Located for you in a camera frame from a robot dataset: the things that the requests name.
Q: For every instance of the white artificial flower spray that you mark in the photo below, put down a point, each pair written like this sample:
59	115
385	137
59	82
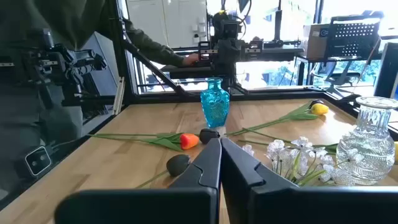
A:
275	146

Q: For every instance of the brown cardboard box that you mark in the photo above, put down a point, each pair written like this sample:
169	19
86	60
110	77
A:
314	42

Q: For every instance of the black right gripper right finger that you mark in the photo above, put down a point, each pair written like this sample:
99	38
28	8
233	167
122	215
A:
280	205

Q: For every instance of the dark computer monitor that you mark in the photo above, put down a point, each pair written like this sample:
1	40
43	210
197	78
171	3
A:
387	71

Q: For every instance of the black artificial tulip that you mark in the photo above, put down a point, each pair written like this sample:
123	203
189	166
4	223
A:
209	136
178	165
314	102

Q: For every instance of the black perforated metal panel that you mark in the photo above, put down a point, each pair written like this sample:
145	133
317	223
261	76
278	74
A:
354	39

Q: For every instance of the person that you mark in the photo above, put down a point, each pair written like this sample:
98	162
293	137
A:
62	18

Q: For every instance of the pale slat bundle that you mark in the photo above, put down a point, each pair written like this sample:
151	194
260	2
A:
118	96

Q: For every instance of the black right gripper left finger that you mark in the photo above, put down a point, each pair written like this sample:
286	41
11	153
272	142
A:
199	202

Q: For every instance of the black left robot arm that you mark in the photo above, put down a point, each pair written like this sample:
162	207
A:
217	18

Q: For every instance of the green leafy flower stem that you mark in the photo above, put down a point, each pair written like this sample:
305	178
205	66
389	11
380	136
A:
264	92

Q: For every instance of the person's hand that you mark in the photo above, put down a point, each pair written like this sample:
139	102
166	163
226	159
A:
190	59

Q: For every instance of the black box with white outline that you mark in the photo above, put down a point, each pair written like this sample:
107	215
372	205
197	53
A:
38	160

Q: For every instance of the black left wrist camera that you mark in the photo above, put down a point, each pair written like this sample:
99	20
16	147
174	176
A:
230	30

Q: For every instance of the clear glass vase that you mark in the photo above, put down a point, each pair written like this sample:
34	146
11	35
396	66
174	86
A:
367	149

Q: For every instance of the blue glass vase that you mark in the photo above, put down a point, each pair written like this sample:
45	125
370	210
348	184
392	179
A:
215	105

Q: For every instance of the yellow artificial tulip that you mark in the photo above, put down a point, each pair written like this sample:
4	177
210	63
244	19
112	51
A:
319	109
396	152

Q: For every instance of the black office desk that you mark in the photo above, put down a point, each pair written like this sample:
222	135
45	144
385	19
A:
280	51

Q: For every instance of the white cabinet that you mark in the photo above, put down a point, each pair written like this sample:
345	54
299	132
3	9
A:
168	21

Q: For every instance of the orange artificial tulip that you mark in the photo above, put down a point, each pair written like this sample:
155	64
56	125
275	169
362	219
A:
189	141

